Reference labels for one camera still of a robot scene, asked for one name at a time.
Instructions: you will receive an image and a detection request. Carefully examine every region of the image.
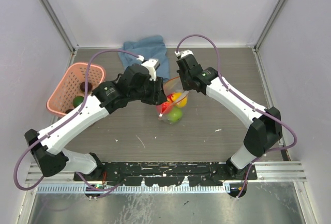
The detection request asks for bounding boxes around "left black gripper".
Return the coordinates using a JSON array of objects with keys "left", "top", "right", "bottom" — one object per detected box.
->
[{"left": 129, "top": 75, "right": 167, "bottom": 105}]

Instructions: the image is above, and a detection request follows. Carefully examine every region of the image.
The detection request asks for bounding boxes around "red yellow mango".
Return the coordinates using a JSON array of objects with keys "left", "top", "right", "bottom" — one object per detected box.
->
[{"left": 161, "top": 102, "right": 173, "bottom": 115}]

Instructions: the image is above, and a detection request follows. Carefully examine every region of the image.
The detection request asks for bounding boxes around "clear orange zip bag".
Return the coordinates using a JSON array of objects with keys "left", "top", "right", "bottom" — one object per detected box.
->
[{"left": 156, "top": 77, "right": 190, "bottom": 124}]

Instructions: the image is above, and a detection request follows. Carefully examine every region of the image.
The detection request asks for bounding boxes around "yellow pear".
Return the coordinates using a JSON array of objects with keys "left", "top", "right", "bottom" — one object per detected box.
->
[{"left": 171, "top": 92, "right": 188, "bottom": 108}]

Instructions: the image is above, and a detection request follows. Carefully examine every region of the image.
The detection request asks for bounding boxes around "green apple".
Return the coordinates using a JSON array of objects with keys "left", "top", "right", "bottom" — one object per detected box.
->
[{"left": 167, "top": 107, "right": 183, "bottom": 123}]

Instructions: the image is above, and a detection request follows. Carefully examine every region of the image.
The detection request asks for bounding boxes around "dark brown fruit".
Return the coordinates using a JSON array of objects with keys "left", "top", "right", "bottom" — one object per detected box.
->
[
  {"left": 79, "top": 82, "right": 93, "bottom": 94},
  {"left": 65, "top": 109, "right": 73, "bottom": 114}
]

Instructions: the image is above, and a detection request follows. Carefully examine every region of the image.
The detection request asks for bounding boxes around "red apple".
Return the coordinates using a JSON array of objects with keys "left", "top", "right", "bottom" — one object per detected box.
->
[{"left": 167, "top": 93, "right": 173, "bottom": 103}]

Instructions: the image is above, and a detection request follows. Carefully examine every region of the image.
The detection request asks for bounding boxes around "green fruit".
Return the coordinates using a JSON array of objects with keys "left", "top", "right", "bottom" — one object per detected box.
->
[{"left": 72, "top": 95, "right": 84, "bottom": 108}]

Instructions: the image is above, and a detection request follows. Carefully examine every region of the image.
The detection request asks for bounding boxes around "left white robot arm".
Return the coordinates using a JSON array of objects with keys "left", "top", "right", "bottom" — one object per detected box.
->
[{"left": 25, "top": 59, "right": 167, "bottom": 181}]

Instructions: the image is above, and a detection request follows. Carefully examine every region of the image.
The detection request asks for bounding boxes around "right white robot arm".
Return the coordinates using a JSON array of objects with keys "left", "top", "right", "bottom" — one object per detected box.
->
[{"left": 175, "top": 50, "right": 283, "bottom": 180}]

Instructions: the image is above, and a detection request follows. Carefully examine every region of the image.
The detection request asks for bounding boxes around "blue cloth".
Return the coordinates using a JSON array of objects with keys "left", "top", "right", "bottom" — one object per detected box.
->
[{"left": 121, "top": 35, "right": 170, "bottom": 82}]

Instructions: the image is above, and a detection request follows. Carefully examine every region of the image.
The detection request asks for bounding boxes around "pink plastic basket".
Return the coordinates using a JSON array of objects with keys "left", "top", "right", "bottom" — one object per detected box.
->
[{"left": 46, "top": 62, "right": 106, "bottom": 117}]

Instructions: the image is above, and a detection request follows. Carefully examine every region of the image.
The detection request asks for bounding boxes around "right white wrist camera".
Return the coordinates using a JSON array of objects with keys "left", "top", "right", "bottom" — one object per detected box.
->
[{"left": 174, "top": 50, "right": 193, "bottom": 59}]

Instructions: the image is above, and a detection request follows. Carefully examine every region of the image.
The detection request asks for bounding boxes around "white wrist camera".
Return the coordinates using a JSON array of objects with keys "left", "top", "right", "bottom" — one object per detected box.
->
[
  {"left": 174, "top": 50, "right": 193, "bottom": 59},
  {"left": 136, "top": 55, "right": 160, "bottom": 81}
]

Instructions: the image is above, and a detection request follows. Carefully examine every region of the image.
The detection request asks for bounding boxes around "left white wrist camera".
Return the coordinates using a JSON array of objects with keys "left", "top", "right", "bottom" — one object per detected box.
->
[{"left": 136, "top": 55, "right": 160, "bottom": 81}]

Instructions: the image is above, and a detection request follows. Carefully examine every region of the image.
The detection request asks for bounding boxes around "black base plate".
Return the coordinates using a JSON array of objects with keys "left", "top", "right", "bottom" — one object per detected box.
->
[{"left": 83, "top": 161, "right": 258, "bottom": 187}]

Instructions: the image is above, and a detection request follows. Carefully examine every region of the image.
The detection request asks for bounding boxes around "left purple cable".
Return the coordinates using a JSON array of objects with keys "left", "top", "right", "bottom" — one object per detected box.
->
[{"left": 13, "top": 50, "right": 143, "bottom": 191}]

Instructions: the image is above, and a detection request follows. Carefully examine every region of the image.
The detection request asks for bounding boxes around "grey slotted cable duct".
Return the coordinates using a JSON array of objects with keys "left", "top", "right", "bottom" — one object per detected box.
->
[{"left": 36, "top": 183, "right": 230, "bottom": 194}]

